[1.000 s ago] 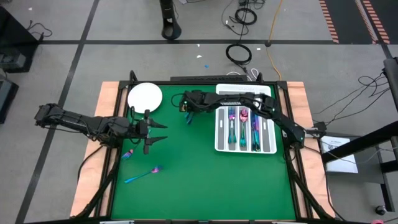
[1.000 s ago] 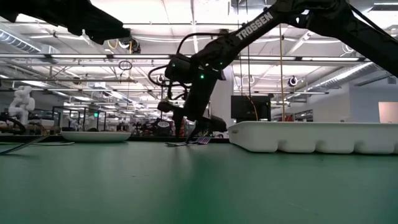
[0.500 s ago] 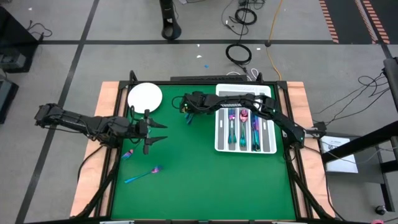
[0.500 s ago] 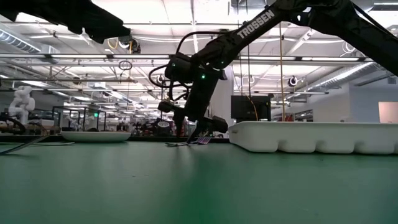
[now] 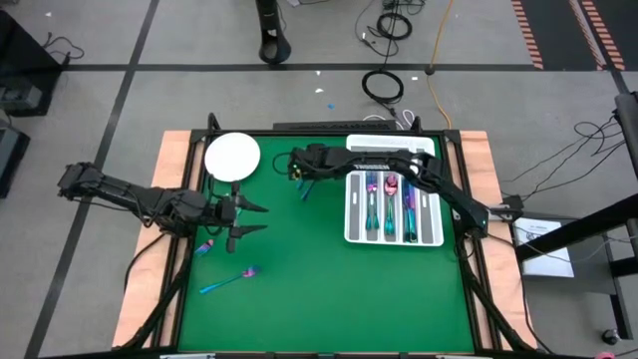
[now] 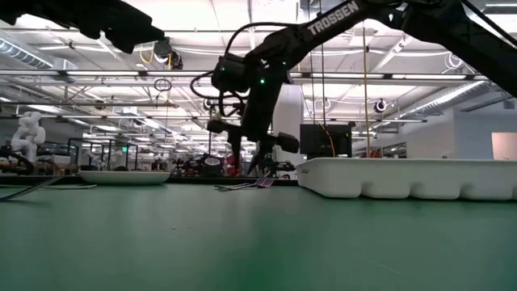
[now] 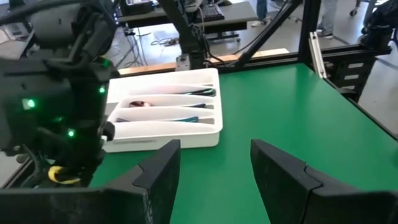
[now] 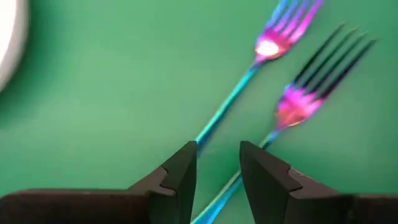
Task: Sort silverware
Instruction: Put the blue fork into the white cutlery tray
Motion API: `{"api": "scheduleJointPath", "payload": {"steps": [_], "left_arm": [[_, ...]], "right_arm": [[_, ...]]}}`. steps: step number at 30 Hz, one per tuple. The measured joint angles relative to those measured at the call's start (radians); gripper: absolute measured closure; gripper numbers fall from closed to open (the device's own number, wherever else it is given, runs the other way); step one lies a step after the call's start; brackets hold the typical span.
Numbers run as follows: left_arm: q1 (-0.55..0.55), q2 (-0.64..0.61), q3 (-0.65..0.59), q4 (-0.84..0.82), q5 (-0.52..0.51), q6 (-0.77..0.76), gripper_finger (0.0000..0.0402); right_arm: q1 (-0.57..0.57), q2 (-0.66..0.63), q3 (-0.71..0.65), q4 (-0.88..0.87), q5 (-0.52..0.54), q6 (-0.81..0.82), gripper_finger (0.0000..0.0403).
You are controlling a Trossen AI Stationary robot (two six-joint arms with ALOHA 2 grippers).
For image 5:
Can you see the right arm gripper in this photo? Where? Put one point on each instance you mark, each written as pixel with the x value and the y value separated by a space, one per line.
pixel 309 162

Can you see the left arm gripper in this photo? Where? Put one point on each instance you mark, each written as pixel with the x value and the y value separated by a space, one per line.
pixel 217 215

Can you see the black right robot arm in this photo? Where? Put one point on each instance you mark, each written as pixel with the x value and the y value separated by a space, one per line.
pixel 379 164

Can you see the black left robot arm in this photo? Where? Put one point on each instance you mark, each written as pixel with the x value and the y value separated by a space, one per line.
pixel 124 192

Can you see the black flat bar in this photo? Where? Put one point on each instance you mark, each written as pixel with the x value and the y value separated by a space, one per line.
pixel 334 125

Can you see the round white plate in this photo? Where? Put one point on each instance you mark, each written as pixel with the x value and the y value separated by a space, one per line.
pixel 232 157

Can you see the white cutlery organiser tray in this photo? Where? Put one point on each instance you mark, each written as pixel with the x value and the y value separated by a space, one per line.
pixel 381 214

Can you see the green table mat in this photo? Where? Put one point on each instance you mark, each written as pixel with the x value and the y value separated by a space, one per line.
pixel 324 299

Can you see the black diagonal support strut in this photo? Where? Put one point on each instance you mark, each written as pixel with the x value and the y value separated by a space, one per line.
pixel 159 304
pixel 491 304

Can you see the black floor plug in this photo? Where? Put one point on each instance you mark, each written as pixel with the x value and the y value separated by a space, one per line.
pixel 428 71

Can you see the black box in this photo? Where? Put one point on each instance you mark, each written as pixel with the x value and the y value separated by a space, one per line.
pixel 10 159

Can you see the grey box device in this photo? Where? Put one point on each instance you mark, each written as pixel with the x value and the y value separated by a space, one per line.
pixel 22 98

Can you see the white paper sheet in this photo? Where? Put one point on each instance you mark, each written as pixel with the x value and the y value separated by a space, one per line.
pixel 548 261

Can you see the black cabinet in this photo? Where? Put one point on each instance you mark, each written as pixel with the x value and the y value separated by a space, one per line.
pixel 30 55

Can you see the black upright pole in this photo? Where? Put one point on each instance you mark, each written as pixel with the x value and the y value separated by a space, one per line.
pixel 629 124

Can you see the black caster wheel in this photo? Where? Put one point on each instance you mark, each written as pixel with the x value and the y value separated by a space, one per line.
pixel 609 337

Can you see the pink object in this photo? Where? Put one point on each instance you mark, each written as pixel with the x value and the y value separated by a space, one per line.
pixel 605 356

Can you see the black aluminium table frame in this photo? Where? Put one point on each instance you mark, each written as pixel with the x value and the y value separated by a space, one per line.
pixel 198 134

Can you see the black post stand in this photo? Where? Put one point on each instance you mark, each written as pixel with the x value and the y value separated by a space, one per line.
pixel 273 50

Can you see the grey base plate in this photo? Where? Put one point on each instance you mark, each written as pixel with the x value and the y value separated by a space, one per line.
pixel 595 279

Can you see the black metal stand frame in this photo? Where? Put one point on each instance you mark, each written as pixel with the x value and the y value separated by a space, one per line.
pixel 618 210

